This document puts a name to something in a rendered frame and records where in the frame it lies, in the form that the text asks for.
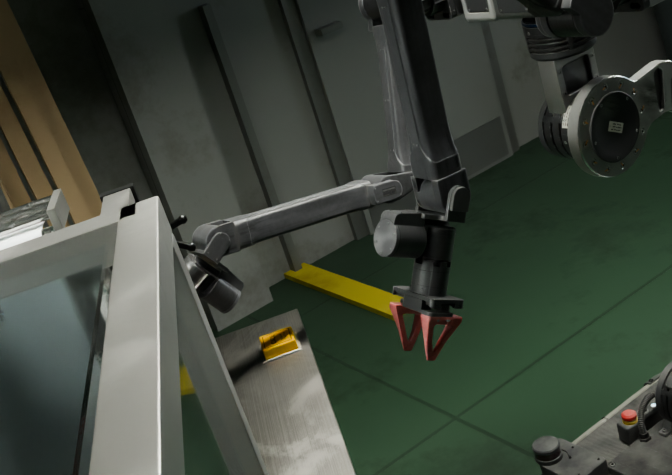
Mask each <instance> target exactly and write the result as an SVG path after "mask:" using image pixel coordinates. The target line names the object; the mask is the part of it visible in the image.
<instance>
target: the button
mask: <svg viewBox="0 0 672 475"><path fill-rule="evenodd" d="M260 343H261V347H262V351H263V354H264V357H265V360H268V359H271V358H274V357H277V356H279V355H282V354H285V353H288V352H290V351H293V350H296V349H298V345H297V342H296V339H295V336H294V333H293V330H292V328H291V326H289V327H287V328H284V329H281V330H278V331H276V332H273V333H270V334H267V335H265V336H262V337H260Z"/></svg>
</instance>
